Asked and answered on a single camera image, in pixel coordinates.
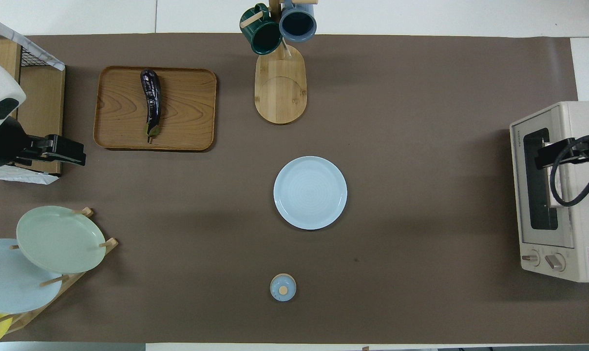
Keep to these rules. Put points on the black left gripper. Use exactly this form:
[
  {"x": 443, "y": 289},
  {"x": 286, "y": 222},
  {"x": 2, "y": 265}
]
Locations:
[{"x": 4, "y": 144}]

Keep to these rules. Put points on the glass oven door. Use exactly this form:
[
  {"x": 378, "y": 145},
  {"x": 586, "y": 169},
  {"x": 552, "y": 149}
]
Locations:
[{"x": 540, "y": 209}]

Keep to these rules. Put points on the dark purple eggplant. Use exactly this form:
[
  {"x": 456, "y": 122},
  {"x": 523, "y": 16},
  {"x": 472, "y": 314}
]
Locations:
[{"x": 152, "y": 100}]

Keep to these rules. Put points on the beige toaster oven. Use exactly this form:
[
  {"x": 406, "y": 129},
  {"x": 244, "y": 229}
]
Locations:
[{"x": 586, "y": 219}]

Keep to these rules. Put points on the small beige oven knob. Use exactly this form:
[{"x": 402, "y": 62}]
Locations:
[{"x": 531, "y": 258}]

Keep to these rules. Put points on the large beige oven knob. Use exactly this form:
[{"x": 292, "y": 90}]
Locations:
[{"x": 555, "y": 262}]

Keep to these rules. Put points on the pale green plate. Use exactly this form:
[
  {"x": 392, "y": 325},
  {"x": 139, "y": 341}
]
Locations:
[{"x": 60, "y": 239}]

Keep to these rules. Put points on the wooden plate rack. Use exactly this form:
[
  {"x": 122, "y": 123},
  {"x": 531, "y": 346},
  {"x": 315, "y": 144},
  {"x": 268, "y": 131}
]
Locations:
[{"x": 87, "y": 265}]

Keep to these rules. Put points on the rectangular wooden tray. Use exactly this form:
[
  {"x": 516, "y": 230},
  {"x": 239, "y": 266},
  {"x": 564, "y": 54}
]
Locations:
[{"x": 187, "y": 109}]

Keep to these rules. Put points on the brown table mat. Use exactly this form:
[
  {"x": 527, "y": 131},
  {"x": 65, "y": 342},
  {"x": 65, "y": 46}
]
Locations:
[{"x": 421, "y": 146}]

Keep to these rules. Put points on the light blue racked plate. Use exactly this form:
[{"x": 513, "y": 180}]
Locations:
[{"x": 11, "y": 287}]

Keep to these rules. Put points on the wooden mug tree stand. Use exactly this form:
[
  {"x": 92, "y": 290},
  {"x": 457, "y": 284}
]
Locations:
[{"x": 280, "y": 92}]

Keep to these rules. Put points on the dark green mug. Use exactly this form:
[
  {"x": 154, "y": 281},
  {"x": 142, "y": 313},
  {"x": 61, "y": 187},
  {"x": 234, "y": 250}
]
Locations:
[{"x": 262, "y": 34}]

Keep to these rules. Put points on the grey blue mug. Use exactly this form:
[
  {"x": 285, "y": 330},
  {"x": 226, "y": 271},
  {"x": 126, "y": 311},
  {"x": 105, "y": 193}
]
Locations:
[{"x": 298, "y": 22}]

